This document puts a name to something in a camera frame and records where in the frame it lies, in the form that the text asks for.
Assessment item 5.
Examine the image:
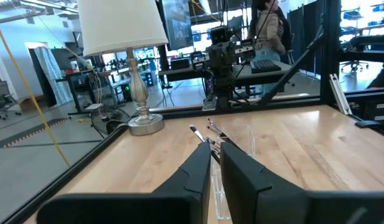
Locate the dark partition curtain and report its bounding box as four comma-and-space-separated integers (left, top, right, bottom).
286, 0, 324, 74

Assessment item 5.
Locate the black floor fan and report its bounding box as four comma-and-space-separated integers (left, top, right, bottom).
90, 105, 132, 139

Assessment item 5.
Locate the black-handled makeup brush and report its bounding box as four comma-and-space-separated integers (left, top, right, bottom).
189, 124, 222, 164
206, 124, 230, 141
206, 117, 242, 152

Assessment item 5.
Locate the large display screen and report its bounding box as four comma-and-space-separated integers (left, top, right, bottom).
160, 0, 195, 52

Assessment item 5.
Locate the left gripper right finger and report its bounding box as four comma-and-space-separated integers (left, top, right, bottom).
220, 142, 384, 224

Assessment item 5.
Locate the black keyboard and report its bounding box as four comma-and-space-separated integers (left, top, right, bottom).
250, 60, 282, 75

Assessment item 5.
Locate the black aluminium table frame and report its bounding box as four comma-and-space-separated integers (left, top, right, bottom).
0, 0, 384, 224

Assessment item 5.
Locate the black workbench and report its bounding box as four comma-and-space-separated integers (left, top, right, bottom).
54, 63, 130, 116

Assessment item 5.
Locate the black box with green light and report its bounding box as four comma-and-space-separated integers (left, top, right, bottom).
121, 83, 133, 103

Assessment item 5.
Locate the brown cardboard box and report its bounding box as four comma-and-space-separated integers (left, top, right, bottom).
19, 95, 45, 112

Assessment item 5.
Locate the yellow hanging cable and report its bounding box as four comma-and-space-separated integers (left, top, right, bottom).
0, 14, 72, 168

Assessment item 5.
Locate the shelf with blue bins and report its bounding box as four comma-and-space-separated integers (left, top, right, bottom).
340, 0, 384, 35

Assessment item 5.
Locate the black computer box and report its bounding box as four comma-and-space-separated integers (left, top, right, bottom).
170, 57, 192, 71

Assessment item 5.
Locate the white shade silver table lamp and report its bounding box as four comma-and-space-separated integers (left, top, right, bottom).
77, 0, 169, 137

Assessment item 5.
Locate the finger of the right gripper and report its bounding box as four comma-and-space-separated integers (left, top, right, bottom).
215, 46, 223, 72
222, 46, 232, 72

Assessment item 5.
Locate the clear acrylic brush organizer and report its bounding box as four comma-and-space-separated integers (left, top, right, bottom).
210, 123, 257, 221

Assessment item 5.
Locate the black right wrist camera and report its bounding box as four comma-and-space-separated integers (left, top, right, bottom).
209, 26, 233, 45

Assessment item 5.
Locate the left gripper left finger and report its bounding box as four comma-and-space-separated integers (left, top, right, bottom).
36, 142, 212, 224

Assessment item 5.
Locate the black panel with grey sheet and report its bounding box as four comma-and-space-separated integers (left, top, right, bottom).
28, 45, 73, 108

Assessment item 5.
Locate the silver aluminium extrusion piece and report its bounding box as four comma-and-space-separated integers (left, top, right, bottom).
329, 73, 353, 116

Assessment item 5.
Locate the person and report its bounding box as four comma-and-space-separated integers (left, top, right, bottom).
249, 0, 294, 96

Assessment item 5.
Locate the black office chair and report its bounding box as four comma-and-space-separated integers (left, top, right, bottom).
339, 60, 370, 75
0, 80, 22, 121

